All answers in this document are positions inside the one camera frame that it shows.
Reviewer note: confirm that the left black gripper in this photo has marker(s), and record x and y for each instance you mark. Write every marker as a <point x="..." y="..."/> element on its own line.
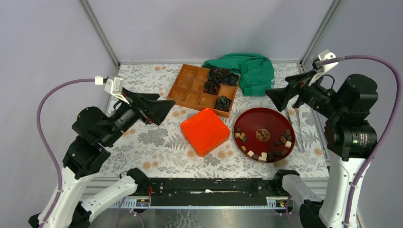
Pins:
<point x="151" y="109"/>

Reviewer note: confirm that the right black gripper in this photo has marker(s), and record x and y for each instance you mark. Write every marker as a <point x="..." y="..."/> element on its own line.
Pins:
<point x="280" y="96"/>

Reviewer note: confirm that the red round plate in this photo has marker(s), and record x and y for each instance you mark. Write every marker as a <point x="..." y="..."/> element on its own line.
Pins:
<point x="264" y="135"/>

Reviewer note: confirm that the orange box lid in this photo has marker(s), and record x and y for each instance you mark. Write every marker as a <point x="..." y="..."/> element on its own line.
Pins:
<point x="203" y="124"/>

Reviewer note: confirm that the metal serving tongs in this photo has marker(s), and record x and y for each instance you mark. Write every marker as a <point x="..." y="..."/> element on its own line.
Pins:
<point x="297" y="129"/>

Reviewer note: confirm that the orange chocolate box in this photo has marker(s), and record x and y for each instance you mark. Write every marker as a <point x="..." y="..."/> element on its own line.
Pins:
<point x="209" y="144"/>

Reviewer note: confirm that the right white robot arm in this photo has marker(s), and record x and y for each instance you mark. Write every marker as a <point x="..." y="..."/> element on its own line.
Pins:
<point x="350" y="140"/>

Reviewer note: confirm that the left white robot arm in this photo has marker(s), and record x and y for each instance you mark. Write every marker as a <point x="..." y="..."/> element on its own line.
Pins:
<point x="86" y="155"/>

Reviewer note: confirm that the green cloth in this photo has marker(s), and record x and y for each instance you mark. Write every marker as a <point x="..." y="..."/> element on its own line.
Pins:
<point x="256" y="71"/>

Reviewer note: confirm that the wooden compartment organizer tray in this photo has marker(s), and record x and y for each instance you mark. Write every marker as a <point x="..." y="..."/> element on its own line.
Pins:
<point x="188" y="90"/>

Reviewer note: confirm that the dark rolled fabric front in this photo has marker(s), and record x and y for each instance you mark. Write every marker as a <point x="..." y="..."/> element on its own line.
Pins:
<point x="223" y="103"/>

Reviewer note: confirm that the dark rolled fabric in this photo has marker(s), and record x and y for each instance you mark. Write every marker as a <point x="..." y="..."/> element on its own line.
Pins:
<point x="223" y="76"/>
<point x="211" y="88"/>
<point x="223" y="103"/>

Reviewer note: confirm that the dark rolled fabric middle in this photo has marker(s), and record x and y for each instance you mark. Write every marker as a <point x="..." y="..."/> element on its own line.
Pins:
<point x="211" y="88"/>

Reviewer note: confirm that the dark rolled fabric back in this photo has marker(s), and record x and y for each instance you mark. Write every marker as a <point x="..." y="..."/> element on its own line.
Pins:
<point x="223" y="76"/>

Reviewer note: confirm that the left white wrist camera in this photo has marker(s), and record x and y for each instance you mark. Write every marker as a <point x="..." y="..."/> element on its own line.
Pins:
<point x="113" y="86"/>

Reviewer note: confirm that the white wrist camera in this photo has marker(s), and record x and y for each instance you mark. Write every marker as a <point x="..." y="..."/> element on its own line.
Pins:
<point x="320" y="67"/>
<point x="113" y="86"/>

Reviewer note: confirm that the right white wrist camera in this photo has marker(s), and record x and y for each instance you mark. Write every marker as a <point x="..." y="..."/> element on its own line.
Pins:
<point x="320" y="67"/>

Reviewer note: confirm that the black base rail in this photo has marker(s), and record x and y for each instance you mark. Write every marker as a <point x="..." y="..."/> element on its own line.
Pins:
<point x="216" y="192"/>

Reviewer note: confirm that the aluminium frame rail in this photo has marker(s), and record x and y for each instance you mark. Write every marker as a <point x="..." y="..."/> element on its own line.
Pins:
<point x="142" y="204"/>

